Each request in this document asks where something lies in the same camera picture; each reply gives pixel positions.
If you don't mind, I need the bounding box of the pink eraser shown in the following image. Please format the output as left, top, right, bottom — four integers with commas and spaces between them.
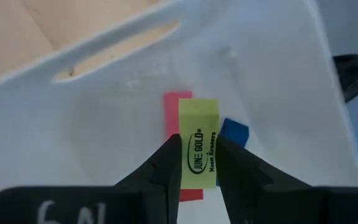
163, 90, 204, 202

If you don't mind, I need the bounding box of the white plastic bin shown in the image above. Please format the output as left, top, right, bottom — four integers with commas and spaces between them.
0, 0, 358, 224

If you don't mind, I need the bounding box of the yellow eraser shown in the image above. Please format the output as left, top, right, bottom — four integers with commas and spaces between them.
178, 98, 220, 190

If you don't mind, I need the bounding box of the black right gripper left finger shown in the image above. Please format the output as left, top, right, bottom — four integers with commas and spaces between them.
0, 133, 183, 224

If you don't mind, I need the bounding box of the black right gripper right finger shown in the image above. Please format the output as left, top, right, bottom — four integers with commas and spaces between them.
215, 136, 358, 224

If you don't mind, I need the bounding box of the black caster wheel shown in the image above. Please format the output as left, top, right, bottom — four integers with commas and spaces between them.
333, 54, 358, 103

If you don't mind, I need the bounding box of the blue eraser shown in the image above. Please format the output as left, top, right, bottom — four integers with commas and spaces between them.
215, 117, 250, 187

